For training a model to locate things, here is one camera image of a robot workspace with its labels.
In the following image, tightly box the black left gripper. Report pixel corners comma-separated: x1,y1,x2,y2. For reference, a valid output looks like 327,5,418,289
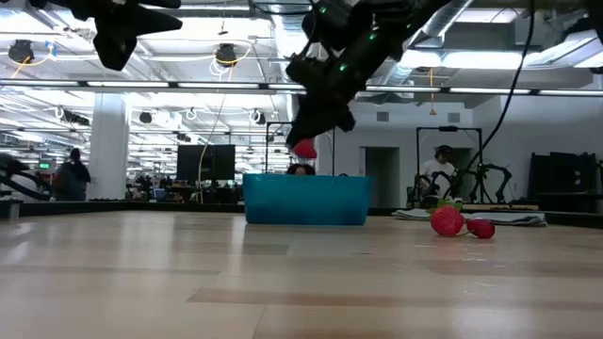
27,0,184,72

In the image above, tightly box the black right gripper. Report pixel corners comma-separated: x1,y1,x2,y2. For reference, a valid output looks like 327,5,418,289
285,32,392,147

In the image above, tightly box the red toy strawberry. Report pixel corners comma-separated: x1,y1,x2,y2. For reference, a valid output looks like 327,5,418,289
429,200,466,238
292,137,318,160

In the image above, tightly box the teal plastic tupperware container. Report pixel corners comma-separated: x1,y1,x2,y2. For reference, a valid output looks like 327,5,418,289
242,172,374,227

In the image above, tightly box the dark red toy cherry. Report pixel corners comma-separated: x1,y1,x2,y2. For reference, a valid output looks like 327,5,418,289
464,218,497,240

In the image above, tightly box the person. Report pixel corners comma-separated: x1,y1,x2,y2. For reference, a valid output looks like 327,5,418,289
285,162,317,176
418,144,461,199
53,147,92,202

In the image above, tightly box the black background monitor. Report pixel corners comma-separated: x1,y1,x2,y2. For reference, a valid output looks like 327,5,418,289
176,143,236,186

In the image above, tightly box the white building column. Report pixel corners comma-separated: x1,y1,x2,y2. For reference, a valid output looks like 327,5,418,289
88,91,131,202

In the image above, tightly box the grey folded cloth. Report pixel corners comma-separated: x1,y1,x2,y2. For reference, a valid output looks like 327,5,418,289
392,209,547,228

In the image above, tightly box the black cabinet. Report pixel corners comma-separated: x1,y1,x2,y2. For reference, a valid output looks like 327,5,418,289
530,151,600,195

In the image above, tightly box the black background rig frame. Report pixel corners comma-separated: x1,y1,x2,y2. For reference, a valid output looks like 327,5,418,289
265,121,337,176
415,125,484,189

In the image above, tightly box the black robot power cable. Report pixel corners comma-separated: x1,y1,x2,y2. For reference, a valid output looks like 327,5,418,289
449,0,538,197

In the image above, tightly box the black aluminium table frame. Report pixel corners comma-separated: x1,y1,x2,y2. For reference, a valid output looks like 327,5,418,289
0,197,603,230

